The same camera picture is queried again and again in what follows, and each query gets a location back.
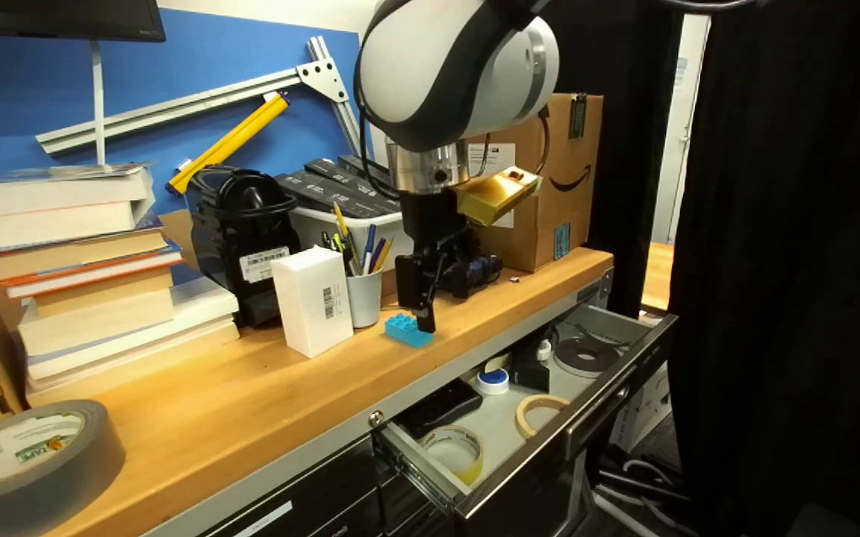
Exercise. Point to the cardboard shipping box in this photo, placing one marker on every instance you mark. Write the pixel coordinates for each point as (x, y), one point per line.
(559, 188)

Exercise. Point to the beige masking tape roll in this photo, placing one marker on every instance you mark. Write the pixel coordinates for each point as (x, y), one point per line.
(540, 414)

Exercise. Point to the white tape roll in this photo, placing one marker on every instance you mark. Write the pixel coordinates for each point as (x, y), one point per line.
(456, 455)

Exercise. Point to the black flat case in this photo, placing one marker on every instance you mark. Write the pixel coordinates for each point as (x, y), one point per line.
(441, 406)

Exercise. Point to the stack of books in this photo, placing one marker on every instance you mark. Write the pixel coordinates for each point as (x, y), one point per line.
(121, 333)

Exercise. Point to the grey duct tape roll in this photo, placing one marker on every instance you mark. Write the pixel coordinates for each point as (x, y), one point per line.
(32, 467)

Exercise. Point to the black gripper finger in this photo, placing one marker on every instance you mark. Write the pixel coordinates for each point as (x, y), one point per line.
(408, 281)
(429, 314)

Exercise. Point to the brown cover book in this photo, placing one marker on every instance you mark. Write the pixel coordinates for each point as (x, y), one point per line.
(62, 255)

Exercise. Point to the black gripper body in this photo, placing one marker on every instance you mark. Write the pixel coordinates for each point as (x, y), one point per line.
(429, 223)

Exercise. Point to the gold wrist camera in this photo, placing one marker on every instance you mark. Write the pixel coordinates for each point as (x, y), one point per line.
(496, 191)

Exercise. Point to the white plastic bin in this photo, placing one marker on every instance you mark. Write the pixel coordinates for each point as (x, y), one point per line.
(323, 227)

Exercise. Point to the thick white book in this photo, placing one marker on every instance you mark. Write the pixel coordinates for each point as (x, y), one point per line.
(53, 203)

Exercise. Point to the black boxes in bin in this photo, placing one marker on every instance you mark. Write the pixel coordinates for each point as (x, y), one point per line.
(335, 187)

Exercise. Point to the aluminium extrusion frame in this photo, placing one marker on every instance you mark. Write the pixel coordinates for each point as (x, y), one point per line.
(192, 102)

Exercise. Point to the small white blue roll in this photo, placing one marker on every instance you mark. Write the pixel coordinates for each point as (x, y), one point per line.
(493, 379)

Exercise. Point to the silver monitor stand pole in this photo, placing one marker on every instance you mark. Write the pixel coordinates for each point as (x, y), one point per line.
(99, 100)

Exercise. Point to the yellow spirit level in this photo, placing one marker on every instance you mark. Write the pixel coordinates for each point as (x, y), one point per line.
(230, 141)

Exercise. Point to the pens and pencils bunch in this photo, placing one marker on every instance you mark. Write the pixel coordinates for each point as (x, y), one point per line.
(359, 251)

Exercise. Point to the red edged book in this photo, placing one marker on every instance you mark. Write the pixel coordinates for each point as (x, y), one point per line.
(102, 273)

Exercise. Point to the white rectangular box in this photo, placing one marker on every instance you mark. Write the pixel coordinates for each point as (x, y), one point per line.
(311, 302)

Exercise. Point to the black cabinet front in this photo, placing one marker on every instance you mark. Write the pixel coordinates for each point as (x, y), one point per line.
(320, 497)

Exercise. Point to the white pen cup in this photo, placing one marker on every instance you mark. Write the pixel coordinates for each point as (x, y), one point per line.
(365, 299)

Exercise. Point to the black monitor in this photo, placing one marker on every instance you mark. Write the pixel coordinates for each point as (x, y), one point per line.
(62, 18)

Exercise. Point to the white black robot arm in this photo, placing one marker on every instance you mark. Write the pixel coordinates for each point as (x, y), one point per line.
(448, 71)

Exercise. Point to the blue plastic block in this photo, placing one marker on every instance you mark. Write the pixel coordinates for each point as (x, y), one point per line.
(408, 333)

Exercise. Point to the open grey metal drawer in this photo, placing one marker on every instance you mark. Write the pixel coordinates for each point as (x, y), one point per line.
(550, 437)

